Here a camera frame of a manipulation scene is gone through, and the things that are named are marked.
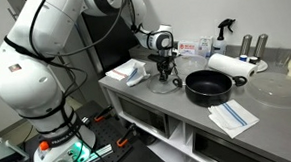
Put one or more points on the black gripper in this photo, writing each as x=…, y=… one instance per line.
x=165, y=65

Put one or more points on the glass pot lid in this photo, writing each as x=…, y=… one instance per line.
x=156, y=87

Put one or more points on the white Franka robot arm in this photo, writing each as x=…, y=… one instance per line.
x=29, y=87

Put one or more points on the black cooking pot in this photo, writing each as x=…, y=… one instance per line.
x=208, y=97

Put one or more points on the large clear round lid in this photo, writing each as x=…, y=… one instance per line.
x=276, y=89

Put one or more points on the crumpled white blue-striped cloth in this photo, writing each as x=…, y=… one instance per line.
x=135, y=76

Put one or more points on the dark grey tray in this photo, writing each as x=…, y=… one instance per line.
x=140, y=54

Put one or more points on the clear plastic bowl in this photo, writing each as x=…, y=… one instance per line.
x=193, y=63

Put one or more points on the red white package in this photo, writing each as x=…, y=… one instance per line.
x=187, y=48

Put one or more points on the built-in black microwave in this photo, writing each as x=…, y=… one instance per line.
x=142, y=114

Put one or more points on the flat white red-striped cloth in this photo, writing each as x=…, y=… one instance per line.
x=118, y=72

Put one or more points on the small white box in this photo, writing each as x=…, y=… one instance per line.
x=205, y=46

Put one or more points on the large black panel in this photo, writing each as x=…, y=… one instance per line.
x=113, y=42

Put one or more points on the spray bottle with black trigger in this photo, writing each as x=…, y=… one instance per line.
x=219, y=45

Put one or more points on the white paper towel roll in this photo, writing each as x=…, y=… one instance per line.
x=231, y=65

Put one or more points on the folded white blue-striped cloth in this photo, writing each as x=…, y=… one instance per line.
x=234, y=118

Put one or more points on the black robot table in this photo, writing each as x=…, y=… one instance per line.
x=136, y=158

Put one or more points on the steel shaker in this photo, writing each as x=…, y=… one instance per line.
x=260, y=45
x=245, y=44

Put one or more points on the built-in black oven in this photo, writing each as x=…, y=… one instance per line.
x=222, y=152

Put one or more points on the small white plate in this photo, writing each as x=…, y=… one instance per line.
x=261, y=66

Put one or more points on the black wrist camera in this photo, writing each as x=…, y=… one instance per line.
x=156, y=58

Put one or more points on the aluminium rail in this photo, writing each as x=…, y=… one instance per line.
x=101, y=152

